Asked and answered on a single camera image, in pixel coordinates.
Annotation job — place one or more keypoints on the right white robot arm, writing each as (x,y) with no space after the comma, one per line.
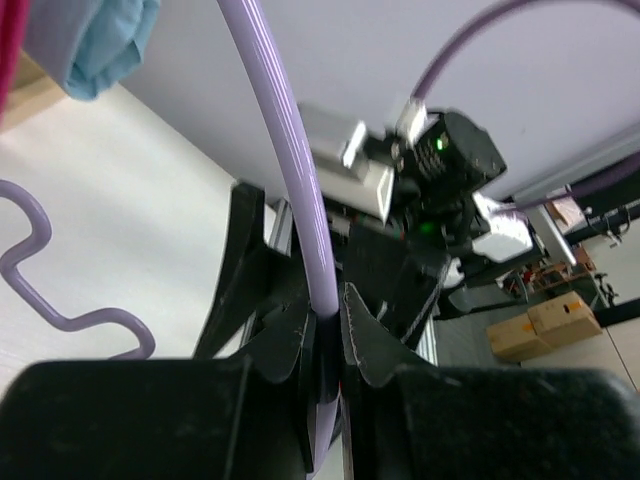
(407,222)

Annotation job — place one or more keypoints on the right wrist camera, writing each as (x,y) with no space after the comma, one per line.
(345,174)

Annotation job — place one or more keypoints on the lilac plastic hanger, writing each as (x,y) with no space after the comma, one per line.
(113,224)

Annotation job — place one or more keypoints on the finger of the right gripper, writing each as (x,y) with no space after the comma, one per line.
(400,290)
(256,282)

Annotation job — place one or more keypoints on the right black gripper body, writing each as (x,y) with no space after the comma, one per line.
(400,260)

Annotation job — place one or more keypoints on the wooden clothes rack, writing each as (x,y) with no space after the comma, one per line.
(33,91)

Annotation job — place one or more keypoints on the magenta trousers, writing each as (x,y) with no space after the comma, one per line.
(14,15)

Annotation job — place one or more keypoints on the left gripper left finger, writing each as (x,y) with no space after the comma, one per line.
(246,416)

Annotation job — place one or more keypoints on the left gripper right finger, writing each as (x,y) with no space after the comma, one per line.
(404,418)

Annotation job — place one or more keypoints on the light blue trousers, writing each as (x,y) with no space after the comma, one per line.
(112,46)

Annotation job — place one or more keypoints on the cardboard boxes in background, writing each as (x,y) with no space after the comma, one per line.
(545,327)

